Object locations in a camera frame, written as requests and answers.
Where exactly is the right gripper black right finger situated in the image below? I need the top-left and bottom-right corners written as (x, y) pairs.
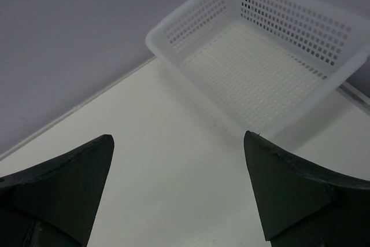
top-left (243, 131), bottom-right (369, 246)

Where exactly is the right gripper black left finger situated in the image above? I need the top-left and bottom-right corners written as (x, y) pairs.
top-left (1, 134), bottom-right (114, 246)

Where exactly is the white plastic basket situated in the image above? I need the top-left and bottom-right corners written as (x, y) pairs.
top-left (145, 0), bottom-right (369, 138)

